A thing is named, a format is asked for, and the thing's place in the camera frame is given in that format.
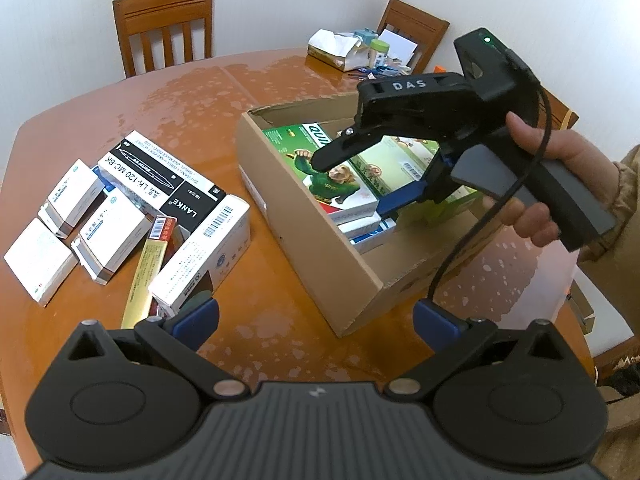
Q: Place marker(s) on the plain white box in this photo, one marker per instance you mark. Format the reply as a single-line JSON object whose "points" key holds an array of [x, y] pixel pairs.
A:
{"points": [[40, 260]]}

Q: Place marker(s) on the white box with molecule print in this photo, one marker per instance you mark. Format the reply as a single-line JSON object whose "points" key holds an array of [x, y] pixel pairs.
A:
{"points": [[110, 230]]}

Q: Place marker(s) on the brown wooden chair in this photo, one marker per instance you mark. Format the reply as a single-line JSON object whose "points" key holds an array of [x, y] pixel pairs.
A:
{"points": [[415, 15], [165, 5], [565, 110]]}

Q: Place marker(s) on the green box with cartoon figure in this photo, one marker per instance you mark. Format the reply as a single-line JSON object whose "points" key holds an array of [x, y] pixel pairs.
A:
{"points": [[340, 185]]}

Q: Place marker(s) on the person's right forearm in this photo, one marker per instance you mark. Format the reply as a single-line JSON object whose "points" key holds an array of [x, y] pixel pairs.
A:
{"points": [[625, 200]]}

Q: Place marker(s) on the large blue white medicine box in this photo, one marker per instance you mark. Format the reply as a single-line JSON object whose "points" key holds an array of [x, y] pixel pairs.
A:
{"points": [[365, 230]]}

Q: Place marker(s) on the white box with small text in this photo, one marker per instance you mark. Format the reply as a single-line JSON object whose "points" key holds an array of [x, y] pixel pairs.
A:
{"points": [[70, 190]]}

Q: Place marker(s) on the cardboard box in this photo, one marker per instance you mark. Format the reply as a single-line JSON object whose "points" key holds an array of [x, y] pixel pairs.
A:
{"points": [[300, 240]]}

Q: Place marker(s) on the small blue white box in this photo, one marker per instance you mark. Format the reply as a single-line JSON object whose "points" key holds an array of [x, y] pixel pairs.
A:
{"points": [[105, 177]]}

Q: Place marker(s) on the stack of papers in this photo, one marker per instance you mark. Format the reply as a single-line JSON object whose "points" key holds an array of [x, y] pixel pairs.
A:
{"points": [[400, 45]]}

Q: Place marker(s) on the person's beige clothing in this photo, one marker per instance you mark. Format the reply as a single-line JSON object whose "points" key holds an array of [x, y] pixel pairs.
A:
{"points": [[622, 440]]}

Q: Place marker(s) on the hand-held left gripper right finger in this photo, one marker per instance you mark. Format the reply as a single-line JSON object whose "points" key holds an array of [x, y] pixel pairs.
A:
{"points": [[435, 327]]}

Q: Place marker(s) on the black white pen box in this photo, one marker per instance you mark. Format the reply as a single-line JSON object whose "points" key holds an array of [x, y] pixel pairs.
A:
{"points": [[160, 175]]}

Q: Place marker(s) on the white box with teal circle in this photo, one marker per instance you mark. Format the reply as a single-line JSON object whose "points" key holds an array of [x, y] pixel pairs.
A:
{"points": [[200, 250]]}

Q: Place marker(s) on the pile of pens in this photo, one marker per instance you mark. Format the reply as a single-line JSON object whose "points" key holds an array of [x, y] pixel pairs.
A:
{"points": [[380, 71]]}

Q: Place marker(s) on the person's right hand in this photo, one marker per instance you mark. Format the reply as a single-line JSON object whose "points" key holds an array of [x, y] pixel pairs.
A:
{"points": [[580, 160]]}

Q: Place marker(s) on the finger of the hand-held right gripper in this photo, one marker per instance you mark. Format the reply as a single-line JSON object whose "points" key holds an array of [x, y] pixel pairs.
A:
{"points": [[400, 200], [340, 152]]}

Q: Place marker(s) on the green box with bear print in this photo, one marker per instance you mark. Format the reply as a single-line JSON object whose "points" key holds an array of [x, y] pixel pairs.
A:
{"points": [[390, 170]]}

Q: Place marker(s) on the long gold box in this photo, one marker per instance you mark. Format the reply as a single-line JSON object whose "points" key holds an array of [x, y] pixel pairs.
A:
{"points": [[145, 280]]}

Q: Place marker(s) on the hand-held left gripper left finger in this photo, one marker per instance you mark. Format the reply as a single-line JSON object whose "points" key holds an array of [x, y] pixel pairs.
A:
{"points": [[197, 322]]}

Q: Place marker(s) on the open tissue pack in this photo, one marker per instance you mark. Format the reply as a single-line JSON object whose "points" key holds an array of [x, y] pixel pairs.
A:
{"points": [[330, 45]]}

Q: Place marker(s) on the teal toy camera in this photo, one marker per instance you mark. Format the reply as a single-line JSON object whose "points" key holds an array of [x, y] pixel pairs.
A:
{"points": [[365, 35]]}

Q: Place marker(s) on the green lid jar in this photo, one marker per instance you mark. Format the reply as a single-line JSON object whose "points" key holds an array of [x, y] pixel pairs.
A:
{"points": [[379, 52]]}

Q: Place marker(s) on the brown wooden desktop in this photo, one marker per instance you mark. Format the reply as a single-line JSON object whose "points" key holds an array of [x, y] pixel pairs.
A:
{"points": [[175, 110]]}

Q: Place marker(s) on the light green medicine box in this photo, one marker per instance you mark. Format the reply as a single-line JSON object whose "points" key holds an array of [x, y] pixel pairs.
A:
{"points": [[450, 207]]}

